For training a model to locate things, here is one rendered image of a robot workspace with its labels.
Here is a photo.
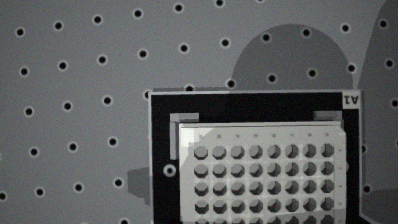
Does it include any white multi-well plate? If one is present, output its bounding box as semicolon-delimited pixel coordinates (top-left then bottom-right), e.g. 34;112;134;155
179;121;346;224

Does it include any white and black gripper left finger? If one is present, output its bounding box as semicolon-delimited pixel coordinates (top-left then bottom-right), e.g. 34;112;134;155
168;219;183;224

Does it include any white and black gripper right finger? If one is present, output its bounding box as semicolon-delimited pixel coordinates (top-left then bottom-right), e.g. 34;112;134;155
345;214;371;224

